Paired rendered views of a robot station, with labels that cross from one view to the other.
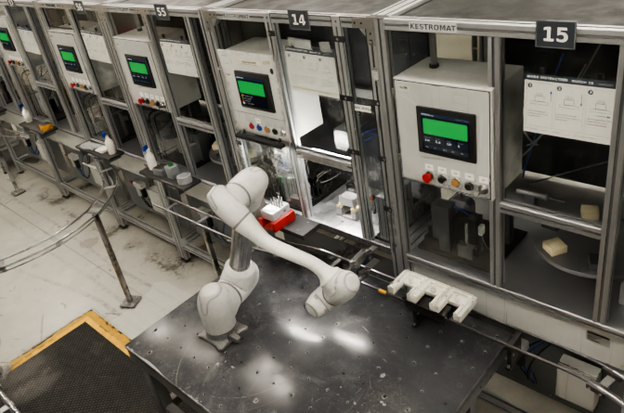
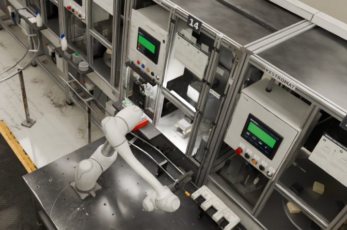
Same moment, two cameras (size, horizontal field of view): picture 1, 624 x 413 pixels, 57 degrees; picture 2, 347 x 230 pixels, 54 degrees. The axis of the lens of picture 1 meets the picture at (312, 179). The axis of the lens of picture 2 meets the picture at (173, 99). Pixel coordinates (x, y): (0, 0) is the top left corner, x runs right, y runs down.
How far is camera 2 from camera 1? 0.72 m
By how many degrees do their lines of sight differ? 13
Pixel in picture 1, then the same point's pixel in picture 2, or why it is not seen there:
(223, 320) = (88, 184)
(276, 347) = (115, 208)
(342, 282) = (170, 203)
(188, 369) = (59, 207)
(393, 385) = not seen: outside the picture
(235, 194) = (120, 127)
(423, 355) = not seen: outside the picture
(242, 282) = (106, 163)
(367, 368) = not seen: outside the picture
